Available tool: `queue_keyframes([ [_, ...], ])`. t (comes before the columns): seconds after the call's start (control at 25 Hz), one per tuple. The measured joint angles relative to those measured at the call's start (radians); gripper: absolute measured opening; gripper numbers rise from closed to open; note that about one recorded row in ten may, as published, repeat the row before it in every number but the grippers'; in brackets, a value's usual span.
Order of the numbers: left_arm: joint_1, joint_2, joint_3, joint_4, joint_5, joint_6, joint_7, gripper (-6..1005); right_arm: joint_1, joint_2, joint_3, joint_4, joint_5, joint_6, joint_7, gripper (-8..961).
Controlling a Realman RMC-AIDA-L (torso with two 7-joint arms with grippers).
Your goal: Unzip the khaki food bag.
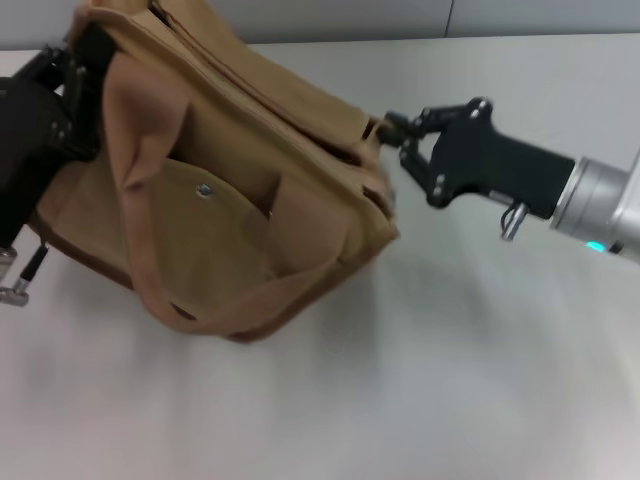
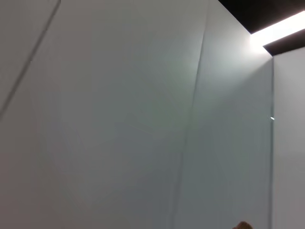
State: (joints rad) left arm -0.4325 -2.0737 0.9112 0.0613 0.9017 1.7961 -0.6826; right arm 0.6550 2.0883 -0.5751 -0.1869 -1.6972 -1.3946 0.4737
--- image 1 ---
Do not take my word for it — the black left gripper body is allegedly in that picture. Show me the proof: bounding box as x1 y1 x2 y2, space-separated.
0 76 70 247

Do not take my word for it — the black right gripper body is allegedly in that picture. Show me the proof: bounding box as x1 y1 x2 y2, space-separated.
424 96 577 219

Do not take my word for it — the khaki canvas food bag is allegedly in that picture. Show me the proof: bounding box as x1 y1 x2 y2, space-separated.
29 0 402 344

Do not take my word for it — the right gripper cable connector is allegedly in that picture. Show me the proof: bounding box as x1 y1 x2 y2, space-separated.
501 199 529 242

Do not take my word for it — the gripper cable connector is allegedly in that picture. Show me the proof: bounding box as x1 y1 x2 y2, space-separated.
0 241 50 307
501 199 529 242

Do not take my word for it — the left gripper cable connector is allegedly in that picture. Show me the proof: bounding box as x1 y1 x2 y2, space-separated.
0 241 50 307

